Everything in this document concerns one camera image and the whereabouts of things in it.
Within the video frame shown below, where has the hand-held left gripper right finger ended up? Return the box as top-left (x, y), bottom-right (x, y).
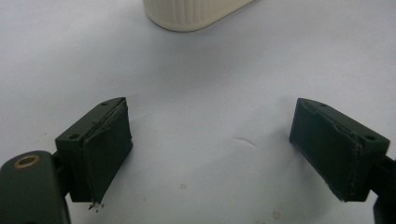
top-left (289, 97), bottom-right (391, 203)

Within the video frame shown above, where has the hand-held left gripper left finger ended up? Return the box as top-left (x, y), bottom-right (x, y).
top-left (54, 96), bottom-right (134, 203)

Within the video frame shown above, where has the cream pump bottle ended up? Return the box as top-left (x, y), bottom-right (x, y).
top-left (142, 0), bottom-right (257, 33)

